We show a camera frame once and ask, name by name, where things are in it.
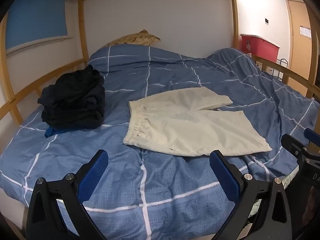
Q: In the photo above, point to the blue window blind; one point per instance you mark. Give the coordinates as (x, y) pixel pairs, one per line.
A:
(37, 17)

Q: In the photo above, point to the wooden bunk bed frame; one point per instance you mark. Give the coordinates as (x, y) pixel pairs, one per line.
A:
(82, 30)

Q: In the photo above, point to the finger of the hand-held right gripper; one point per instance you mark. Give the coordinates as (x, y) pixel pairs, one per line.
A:
(312, 135)
(292, 146)

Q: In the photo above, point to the beige patterned pillow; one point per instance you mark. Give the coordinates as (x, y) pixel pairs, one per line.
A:
(135, 39)

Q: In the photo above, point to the cream pants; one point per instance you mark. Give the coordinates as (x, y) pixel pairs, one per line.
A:
(190, 125)

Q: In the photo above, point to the blue folded garment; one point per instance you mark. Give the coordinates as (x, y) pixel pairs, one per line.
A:
(51, 131)

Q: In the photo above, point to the pile of black clothes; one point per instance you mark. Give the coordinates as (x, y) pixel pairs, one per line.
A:
(75, 100)

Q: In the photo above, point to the paper sheet on door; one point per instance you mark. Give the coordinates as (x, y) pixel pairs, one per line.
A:
(305, 32)

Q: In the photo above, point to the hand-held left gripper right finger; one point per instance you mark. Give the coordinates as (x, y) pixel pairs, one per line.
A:
(222, 172)

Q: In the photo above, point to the red storage bin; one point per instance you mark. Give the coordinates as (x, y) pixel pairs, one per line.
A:
(260, 48)

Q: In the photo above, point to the wooden door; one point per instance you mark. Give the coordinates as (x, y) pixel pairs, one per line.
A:
(297, 55)

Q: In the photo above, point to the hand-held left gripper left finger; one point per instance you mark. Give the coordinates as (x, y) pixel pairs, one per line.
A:
(93, 172)

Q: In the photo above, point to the blue checked duvet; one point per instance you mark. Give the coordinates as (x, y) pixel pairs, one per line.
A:
(160, 75)

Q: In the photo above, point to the white window frame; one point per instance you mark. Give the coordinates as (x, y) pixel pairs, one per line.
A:
(37, 43)

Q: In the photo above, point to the white mattress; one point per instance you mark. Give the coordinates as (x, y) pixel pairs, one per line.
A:
(12, 207)

